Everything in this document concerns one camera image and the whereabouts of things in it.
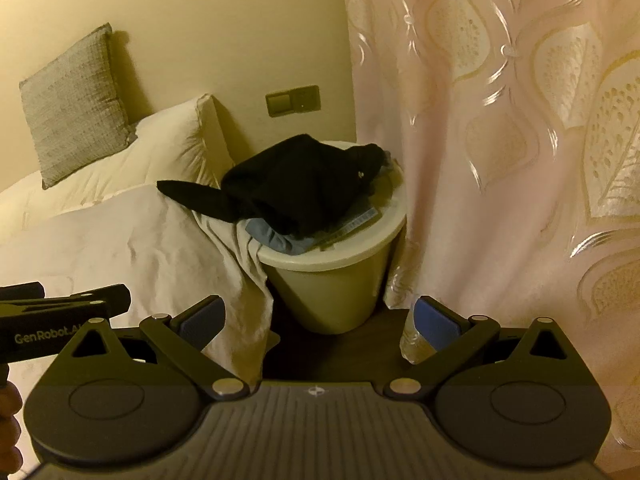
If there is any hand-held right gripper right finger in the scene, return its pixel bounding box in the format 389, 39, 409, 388
382, 296, 581, 402

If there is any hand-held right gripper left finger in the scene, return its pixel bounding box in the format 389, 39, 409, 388
60, 296, 253, 402

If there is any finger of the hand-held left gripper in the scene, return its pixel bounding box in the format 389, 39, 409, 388
0, 283, 45, 304
0, 284, 132, 320

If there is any cream laundry basket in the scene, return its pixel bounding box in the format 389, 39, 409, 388
235, 141, 408, 334

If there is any black garment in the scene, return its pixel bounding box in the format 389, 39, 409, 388
156, 135, 393, 238

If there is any person's left hand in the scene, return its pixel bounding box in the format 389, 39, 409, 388
0, 387, 24, 471

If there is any clear plastic bottle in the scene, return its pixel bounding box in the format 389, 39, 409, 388
399, 305, 436, 365

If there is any white duvet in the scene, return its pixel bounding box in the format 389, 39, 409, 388
0, 180, 276, 461

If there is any blue garment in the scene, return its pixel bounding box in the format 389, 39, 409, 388
244, 217, 321, 256

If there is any striped grey garment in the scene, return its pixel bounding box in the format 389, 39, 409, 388
320, 157, 403, 252

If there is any white pillow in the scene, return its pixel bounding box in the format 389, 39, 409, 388
0, 92, 228, 233

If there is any pink patterned curtain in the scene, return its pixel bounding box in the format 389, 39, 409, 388
339, 0, 640, 461

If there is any grey textured pillow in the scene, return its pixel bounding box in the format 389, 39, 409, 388
19, 22, 138, 190

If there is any wall switch panel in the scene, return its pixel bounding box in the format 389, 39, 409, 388
265, 85, 321, 118

